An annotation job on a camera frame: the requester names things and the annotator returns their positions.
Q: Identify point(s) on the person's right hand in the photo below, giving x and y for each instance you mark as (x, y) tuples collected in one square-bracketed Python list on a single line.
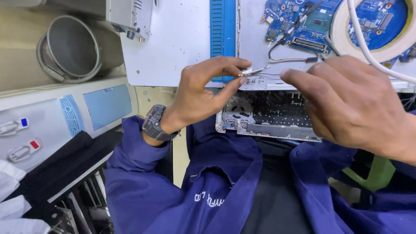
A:
[(357, 104)]

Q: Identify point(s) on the person's left hand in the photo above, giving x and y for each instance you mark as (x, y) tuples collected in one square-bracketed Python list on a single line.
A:
[(195, 94)]

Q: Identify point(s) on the person's right fingers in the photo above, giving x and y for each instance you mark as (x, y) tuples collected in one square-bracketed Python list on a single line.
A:
[(300, 81)]

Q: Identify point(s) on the small silver laptop hinge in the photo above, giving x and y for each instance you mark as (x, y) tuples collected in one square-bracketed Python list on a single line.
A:
[(252, 71)]

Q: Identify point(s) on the silver laptop palmrest chassis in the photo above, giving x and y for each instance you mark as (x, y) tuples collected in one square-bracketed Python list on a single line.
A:
[(273, 117)]

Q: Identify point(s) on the blue laptop motherboard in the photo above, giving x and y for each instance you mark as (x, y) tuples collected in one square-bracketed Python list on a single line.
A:
[(305, 22)]

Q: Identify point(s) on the white tape roll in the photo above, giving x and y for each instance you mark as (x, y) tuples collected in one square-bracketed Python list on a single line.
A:
[(341, 35)]

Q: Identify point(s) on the blue ribbed plastic panel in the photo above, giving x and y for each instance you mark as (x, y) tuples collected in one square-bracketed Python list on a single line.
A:
[(222, 29)]

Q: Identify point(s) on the green plastic stool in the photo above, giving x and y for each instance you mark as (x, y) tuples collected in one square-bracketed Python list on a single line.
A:
[(377, 174)]

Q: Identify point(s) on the white flat board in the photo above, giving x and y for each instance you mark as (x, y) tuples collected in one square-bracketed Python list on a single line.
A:
[(165, 48)]

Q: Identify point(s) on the blue work coat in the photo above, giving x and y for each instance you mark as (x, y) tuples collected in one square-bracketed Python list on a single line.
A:
[(211, 188)]

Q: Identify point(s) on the black digital wristwatch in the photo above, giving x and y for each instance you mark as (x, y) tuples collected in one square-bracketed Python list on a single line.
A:
[(154, 125)]

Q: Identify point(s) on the grey metal device box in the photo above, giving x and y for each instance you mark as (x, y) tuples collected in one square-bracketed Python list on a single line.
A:
[(128, 14)]

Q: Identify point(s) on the grey metal pot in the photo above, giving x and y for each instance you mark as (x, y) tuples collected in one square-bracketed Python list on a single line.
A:
[(73, 48)]

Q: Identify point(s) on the black cloth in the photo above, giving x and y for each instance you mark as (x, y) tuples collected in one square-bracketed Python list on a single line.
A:
[(68, 162)]

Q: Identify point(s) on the metal rack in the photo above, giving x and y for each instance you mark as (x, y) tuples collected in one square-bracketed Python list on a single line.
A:
[(81, 208)]

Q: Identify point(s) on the white water dispenser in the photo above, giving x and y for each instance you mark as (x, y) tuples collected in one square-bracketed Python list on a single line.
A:
[(48, 120)]

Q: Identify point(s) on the white cloth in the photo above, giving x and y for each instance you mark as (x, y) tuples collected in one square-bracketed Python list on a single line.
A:
[(13, 208)]

